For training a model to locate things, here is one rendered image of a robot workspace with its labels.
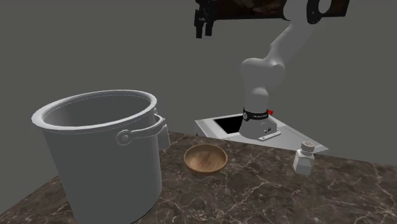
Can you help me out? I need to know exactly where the dark brown wall picture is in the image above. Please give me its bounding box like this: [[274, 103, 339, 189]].
[[214, 0, 351, 21]]

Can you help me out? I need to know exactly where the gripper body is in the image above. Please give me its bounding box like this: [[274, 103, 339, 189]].
[[193, 0, 218, 25]]

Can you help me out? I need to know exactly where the white shaker bottle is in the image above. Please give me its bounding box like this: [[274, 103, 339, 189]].
[[292, 140, 316, 176]]

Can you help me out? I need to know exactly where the large grey metal bucket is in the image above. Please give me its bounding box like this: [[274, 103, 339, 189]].
[[31, 89, 171, 224]]

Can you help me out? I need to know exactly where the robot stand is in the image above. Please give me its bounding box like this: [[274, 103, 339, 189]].
[[194, 113, 329, 154]]

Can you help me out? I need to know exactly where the wooden bowl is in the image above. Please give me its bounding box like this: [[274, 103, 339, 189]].
[[183, 143, 229, 177]]

